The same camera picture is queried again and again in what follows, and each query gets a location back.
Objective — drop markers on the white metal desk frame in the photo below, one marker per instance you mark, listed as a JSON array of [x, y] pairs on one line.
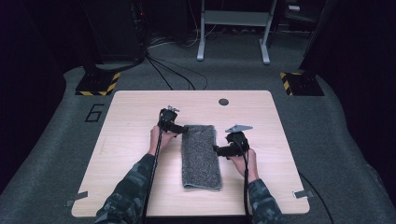
[[236, 18]]

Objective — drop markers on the black stand base hazard stripes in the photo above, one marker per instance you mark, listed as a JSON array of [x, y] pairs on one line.
[[98, 84], [303, 84]]

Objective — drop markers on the dark equipment cabinet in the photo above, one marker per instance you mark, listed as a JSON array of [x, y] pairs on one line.
[[118, 28]]

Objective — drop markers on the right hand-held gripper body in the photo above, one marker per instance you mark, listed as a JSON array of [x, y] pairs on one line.
[[238, 140]]

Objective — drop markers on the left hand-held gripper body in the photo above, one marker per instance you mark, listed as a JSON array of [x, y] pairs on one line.
[[168, 118]]

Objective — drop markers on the person's right hand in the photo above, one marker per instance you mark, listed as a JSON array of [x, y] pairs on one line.
[[246, 165]]

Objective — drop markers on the round grey table grommet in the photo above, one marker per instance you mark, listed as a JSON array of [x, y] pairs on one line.
[[223, 101]]

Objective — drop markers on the black stand column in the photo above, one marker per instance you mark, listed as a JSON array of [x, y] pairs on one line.
[[317, 34]]

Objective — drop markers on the person's left hand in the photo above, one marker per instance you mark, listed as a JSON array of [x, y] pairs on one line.
[[158, 138]]

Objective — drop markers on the grey towel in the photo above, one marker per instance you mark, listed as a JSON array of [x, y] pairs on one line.
[[200, 158]]

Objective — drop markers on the grey tape strip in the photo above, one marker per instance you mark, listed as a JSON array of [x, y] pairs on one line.
[[303, 194], [77, 198]]

